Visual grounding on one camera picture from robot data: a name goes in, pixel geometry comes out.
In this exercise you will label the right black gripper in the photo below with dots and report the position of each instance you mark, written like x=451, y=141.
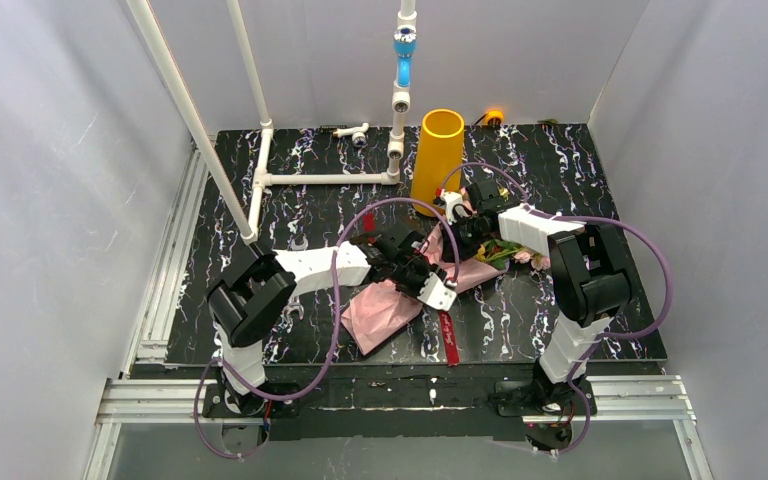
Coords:
x=466, y=220

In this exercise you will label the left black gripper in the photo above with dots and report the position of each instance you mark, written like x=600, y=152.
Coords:
x=414, y=273

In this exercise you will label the red printed ribbon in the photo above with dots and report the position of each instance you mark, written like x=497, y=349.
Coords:
x=447, y=338

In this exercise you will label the pink paper flower bouquet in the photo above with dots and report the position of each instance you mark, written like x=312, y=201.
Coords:
x=482, y=271

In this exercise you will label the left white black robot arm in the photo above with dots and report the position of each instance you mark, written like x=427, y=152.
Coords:
x=252, y=293

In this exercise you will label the small white pipe elbow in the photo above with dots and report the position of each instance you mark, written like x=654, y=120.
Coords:
x=357, y=135

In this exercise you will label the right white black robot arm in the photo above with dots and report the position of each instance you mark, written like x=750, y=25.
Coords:
x=588, y=268

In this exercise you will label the yellow cylindrical vase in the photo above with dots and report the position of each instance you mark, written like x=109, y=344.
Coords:
x=440, y=149

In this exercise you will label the silver open-end wrench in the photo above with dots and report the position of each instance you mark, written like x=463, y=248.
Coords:
x=295, y=310

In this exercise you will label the orange round button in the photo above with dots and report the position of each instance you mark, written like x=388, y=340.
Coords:
x=492, y=118

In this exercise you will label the blue pipe valve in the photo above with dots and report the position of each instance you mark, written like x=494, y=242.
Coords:
x=404, y=44

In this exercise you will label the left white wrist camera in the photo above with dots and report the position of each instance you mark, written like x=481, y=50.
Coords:
x=437, y=292

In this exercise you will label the white PVC pipe frame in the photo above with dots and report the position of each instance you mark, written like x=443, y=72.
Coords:
x=254, y=69

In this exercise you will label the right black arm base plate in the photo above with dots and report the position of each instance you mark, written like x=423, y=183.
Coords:
x=523, y=398

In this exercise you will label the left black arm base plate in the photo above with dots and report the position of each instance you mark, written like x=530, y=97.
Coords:
x=220, y=401

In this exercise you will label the aluminium extrusion frame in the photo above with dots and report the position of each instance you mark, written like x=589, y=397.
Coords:
x=151, y=393

